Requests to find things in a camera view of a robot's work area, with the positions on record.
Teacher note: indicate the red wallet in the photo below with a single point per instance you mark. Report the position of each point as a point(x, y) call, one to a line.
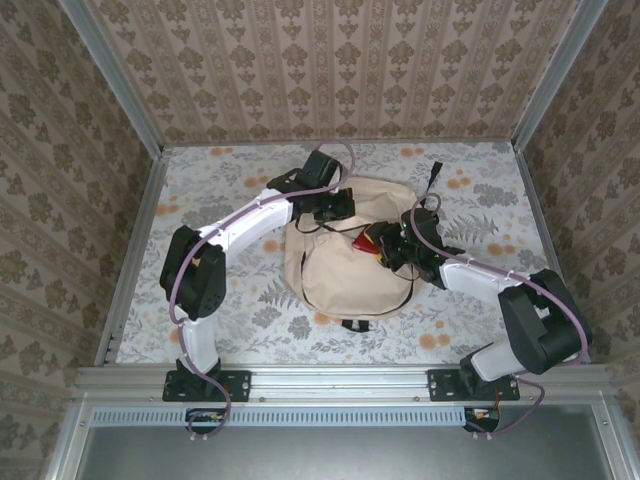
point(364, 243)

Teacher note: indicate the beige canvas backpack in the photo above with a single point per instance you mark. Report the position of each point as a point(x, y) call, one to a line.
point(340, 280)

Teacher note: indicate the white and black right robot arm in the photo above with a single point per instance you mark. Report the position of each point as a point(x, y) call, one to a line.
point(480, 277)

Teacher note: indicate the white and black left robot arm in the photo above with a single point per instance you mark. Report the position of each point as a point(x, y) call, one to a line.
point(250, 222)

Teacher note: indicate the floral patterned tablecloth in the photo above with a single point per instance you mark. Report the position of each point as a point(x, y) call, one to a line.
point(250, 330)

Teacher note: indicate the grey metal panel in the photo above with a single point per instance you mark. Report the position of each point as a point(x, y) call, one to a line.
point(325, 455)

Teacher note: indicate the long aluminium frame rail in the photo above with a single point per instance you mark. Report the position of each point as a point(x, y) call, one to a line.
point(340, 382)

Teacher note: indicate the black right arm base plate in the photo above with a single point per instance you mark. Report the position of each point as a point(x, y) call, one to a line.
point(440, 385)

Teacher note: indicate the aluminium side rail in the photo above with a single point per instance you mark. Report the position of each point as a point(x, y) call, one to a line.
point(537, 210)
point(145, 215)

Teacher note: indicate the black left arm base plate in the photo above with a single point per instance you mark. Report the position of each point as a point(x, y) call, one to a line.
point(240, 385)

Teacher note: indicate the aluminium corner post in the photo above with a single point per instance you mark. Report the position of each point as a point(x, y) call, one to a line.
point(115, 75)
point(556, 75)

